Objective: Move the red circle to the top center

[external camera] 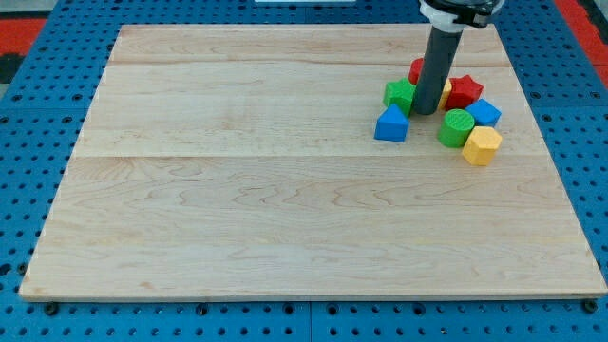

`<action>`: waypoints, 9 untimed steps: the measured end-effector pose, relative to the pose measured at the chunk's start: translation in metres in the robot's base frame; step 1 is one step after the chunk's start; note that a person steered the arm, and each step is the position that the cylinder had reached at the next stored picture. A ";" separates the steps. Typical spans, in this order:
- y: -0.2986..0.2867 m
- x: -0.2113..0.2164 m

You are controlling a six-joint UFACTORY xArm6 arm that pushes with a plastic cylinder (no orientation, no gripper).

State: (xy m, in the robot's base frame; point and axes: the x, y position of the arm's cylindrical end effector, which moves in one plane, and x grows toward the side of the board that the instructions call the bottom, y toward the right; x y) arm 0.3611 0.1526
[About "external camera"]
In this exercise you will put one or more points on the red star block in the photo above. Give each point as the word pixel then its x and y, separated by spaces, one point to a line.
pixel 464 91

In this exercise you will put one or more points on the yellow block behind rod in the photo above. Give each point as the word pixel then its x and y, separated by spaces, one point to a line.
pixel 445 95

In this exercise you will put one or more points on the green star block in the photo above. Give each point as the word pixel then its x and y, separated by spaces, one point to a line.
pixel 399 93

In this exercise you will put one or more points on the green cylinder block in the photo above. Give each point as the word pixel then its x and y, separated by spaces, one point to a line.
pixel 455 128

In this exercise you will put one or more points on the white black robot arm flange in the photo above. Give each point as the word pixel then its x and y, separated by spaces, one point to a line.
pixel 453 16

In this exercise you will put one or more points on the blue triangle block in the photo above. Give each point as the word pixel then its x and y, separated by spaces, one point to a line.
pixel 392 125

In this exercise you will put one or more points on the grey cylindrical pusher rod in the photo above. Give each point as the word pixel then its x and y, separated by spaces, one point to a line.
pixel 438 58

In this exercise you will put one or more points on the yellow hexagon block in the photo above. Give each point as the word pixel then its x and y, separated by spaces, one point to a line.
pixel 481 145

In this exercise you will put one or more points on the blue cube block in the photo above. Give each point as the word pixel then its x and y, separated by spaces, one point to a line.
pixel 484 113

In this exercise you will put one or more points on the light wooden board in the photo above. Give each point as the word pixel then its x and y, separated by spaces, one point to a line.
pixel 237 163

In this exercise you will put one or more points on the red circle block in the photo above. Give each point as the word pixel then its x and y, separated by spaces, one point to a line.
pixel 415 70

